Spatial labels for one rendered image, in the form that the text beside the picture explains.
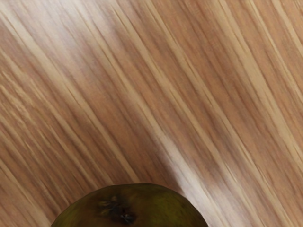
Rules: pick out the green pear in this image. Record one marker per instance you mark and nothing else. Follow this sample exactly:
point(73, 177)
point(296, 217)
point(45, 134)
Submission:
point(132, 208)

